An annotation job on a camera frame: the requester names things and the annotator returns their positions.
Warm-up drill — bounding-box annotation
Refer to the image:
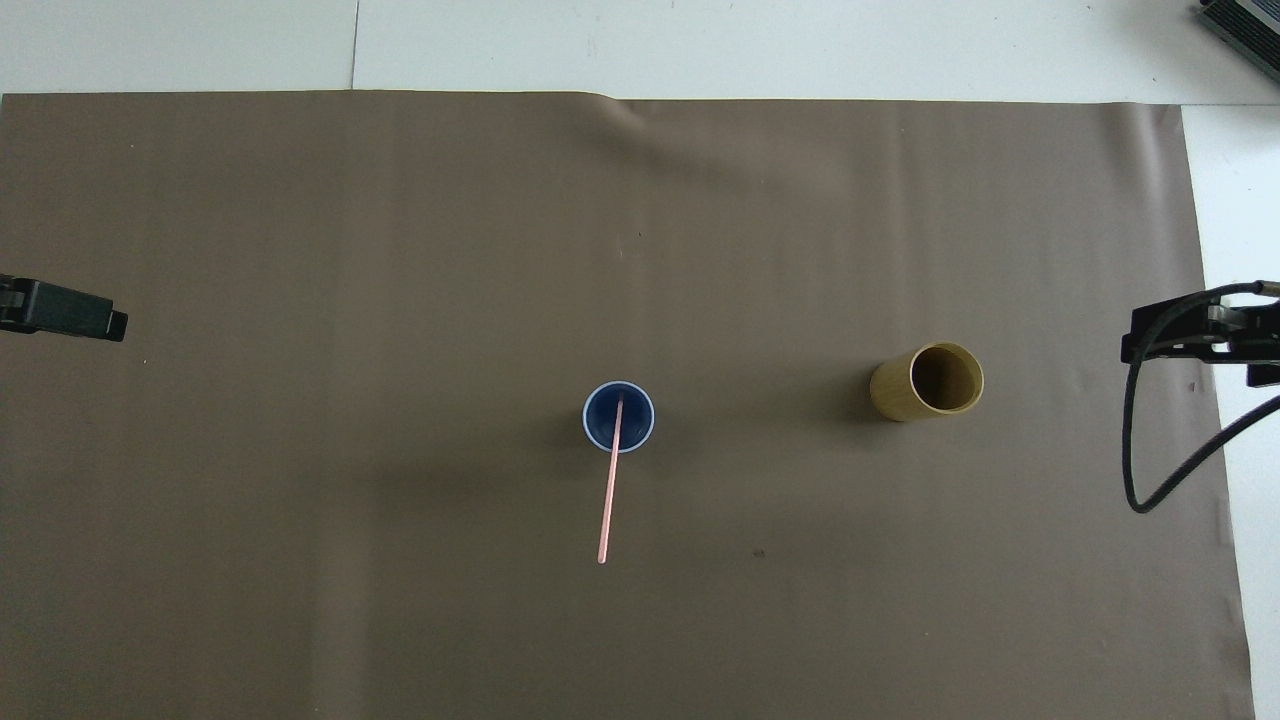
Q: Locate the blue cup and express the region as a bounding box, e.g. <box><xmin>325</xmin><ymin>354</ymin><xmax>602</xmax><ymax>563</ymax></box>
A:
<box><xmin>582</xmin><ymin>380</ymin><xmax>657</xmax><ymax>454</ymax></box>

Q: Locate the yellow bamboo cup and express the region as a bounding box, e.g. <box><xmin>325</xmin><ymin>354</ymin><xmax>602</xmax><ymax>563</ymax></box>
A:
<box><xmin>869</xmin><ymin>342</ymin><xmax>986</xmax><ymax>423</ymax></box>

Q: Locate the pink straw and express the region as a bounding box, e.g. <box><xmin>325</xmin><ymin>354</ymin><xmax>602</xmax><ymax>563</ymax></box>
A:
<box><xmin>597</xmin><ymin>397</ymin><xmax>625</xmax><ymax>565</ymax></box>

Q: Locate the dark grey ribbed device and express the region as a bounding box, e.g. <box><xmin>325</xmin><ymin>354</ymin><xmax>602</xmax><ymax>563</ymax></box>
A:
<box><xmin>1197</xmin><ymin>0</ymin><xmax>1280</xmax><ymax>72</ymax></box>

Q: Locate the black cable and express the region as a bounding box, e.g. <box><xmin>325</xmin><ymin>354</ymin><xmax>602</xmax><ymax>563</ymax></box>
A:
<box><xmin>1123</xmin><ymin>282</ymin><xmax>1280</xmax><ymax>515</ymax></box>

